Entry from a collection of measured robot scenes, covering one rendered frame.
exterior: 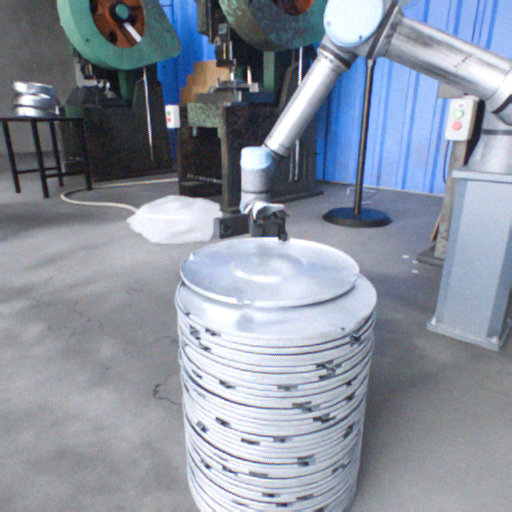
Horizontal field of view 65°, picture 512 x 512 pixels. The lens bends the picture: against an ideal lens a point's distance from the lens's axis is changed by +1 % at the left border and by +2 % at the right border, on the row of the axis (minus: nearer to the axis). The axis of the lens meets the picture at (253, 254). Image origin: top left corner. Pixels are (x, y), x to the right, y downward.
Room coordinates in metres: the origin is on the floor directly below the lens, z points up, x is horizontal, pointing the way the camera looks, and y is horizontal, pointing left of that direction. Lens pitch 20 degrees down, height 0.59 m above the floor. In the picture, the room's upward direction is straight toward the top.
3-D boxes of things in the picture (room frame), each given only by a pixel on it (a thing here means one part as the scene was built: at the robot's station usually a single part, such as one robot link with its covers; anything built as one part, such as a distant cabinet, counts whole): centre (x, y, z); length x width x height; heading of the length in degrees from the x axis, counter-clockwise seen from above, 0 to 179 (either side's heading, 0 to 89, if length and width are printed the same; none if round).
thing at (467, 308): (1.04, -0.63, 0.23); 0.19 x 0.19 x 0.45; 51
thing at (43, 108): (3.14, 1.57, 0.40); 0.45 x 0.40 x 0.79; 58
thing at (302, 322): (0.55, -0.03, 0.34); 0.29 x 0.29 x 0.01
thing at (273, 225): (0.88, -0.03, 0.35); 0.12 x 0.09 x 0.08; 5
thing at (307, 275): (0.62, -0.03, 0.35); 0.29 x 0.29 x 0.01
